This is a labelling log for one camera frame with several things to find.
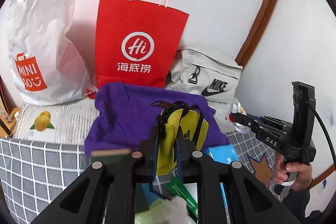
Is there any grey checked blanket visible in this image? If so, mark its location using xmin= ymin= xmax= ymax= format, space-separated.
xmin=1 ymin=132 xmax=275 ymax=223

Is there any white Miniso plastic bag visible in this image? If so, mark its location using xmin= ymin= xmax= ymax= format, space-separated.
xmin=7 ymin=0 xmax=97 ymax=106

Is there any white cloth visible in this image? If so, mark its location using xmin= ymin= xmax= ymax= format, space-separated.
xmin=161 ymin=196 xmax=191 ymax=224

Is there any blue tissue pack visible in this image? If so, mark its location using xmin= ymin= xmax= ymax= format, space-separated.
xmin=142 ymin=144 xmax=240 ymax=224

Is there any person's right hand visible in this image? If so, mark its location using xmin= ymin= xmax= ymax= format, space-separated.
xmin=273 ymin=154 xmax=313 ymax=192

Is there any green narrow sachet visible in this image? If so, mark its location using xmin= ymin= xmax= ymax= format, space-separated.
xmin=166 ymin=177 xmax=198 ymax=218

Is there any wooden bed headboard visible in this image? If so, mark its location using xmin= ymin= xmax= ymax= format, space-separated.
xmin=1 ymin=79 xmax=21 ymax=138

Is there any yellow adidas mini bag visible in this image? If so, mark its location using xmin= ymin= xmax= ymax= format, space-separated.
xmin=150 ymin=100 xmax=209 ymax=178

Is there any purple towel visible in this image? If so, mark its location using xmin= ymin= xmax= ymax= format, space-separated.
xmin=84 ymin=83 xmax=229 ymax=156

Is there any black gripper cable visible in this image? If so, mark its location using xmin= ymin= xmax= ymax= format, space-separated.
xmin=305 ymin=97 xmax=336 ymax=180

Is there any brown wooden door frame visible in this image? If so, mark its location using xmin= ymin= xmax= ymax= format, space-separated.
xmin=235 ymin=0 xmax=277 ymax=67

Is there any green wet wipes pack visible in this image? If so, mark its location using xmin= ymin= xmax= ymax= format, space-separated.
xmin=135 ymin=198 xmax=198 ymax=224

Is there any dark green tea tin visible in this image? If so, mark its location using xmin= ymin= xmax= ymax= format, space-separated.
xmin=91 ymin=148 xmax=131 ymax=165

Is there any red Haidilao paper bag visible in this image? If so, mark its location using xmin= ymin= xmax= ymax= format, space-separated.
xmin=95 ymin=0 xmax=189 ymax=88

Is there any beige Nike pouch bag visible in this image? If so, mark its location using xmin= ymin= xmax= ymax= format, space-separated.
xmin=168 ymin=47 xmax=243 ymax=103

